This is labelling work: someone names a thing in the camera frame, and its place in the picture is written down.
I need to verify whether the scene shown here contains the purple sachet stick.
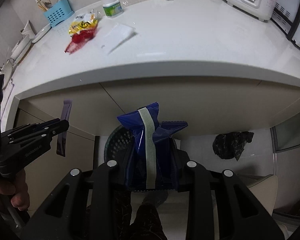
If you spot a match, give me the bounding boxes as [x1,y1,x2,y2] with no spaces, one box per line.
[56,99,72,157]

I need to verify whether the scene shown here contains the red mesh net bag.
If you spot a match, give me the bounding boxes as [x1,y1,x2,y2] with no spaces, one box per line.
[64,28,96,54]

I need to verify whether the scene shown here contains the dark blue foil pouch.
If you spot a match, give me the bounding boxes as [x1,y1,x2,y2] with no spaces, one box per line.
[117,102,189,191]

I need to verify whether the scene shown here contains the yellow snack wrapper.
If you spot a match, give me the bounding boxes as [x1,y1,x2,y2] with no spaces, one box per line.
[68,10,98,36]

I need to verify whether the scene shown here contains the white plastic zip bag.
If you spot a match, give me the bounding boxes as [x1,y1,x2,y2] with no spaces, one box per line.
[101,23,135,54]

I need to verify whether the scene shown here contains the white green pill bottle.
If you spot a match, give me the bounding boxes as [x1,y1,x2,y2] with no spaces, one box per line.
[102,0,123,17]

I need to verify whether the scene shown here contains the dark green trash basket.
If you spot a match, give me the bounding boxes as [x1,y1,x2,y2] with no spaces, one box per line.
[104,126,178,192]

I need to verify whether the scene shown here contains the person's left hand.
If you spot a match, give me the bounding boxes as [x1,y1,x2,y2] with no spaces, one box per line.
[0,170,30,211]

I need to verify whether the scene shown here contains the glass pot lid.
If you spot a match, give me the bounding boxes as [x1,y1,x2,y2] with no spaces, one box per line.
[0,59,14,89]

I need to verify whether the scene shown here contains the white bowl with lid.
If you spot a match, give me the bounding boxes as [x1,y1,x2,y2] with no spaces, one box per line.
[11,35,31,65]

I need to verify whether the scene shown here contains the white ceramic jug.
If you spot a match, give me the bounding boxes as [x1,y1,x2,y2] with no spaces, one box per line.
[20,20,35,40]

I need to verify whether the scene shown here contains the blue rimmed plate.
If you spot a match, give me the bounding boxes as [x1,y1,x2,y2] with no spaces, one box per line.
[32,23,51,43]

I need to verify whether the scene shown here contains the blue utensil holder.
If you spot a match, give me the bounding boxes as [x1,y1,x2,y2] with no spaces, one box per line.
[44,0,74,28]

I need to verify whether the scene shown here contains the black plastic bag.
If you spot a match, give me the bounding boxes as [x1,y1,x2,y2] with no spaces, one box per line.
[212,131,254,161]

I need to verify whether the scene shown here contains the white microwave oven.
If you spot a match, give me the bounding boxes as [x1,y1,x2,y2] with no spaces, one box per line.
[271,0,300,49]

